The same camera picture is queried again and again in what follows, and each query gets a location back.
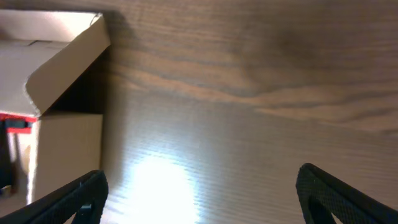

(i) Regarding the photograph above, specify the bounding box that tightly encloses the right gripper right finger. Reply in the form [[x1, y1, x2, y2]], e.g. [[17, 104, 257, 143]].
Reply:
[[295, 163, 397, 224]]

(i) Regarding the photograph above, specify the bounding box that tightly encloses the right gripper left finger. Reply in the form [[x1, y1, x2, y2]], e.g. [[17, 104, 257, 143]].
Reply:
[[1, 170, 109, 224]]

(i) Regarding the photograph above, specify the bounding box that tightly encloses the red utility knife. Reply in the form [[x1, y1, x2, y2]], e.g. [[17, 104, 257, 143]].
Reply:
[[1, 113, 37, 134]]

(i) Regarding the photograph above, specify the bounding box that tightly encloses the cardboard box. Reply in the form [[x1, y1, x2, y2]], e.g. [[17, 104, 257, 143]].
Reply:
[[1, 9, 110, 215]]

